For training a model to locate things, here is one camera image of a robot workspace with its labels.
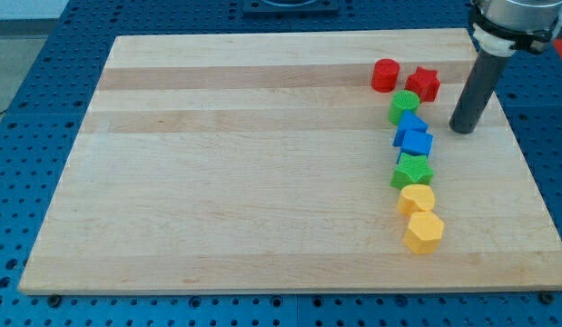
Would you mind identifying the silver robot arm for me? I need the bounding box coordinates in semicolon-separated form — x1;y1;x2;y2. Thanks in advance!
468;0;562;57

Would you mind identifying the blue cube block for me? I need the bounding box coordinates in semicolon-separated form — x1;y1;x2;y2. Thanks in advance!
393;130;434;163

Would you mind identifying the light wooden board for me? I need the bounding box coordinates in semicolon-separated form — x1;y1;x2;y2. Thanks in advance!
19;28;562;295

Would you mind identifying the green star block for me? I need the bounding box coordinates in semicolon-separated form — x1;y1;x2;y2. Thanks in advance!
389;153;435;190

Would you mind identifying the blue triangle block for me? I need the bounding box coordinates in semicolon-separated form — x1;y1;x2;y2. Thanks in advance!
392;110;429;147

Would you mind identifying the yellow heart block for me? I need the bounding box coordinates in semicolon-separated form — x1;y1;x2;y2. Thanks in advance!
396;184;436;216

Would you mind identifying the green cylinder block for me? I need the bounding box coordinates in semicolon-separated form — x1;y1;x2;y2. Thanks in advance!
388;90;420;125

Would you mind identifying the red cylinder block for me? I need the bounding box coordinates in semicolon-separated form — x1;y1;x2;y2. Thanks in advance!
370;58;400;93

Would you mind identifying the yellow hexagon block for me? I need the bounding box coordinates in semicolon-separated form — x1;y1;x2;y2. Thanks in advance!
402;211;446;254

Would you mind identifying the red star block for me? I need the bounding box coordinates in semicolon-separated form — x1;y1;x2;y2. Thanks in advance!
404;66;440;103

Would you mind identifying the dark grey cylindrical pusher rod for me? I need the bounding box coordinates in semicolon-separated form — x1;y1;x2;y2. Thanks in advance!
449;49;509;134

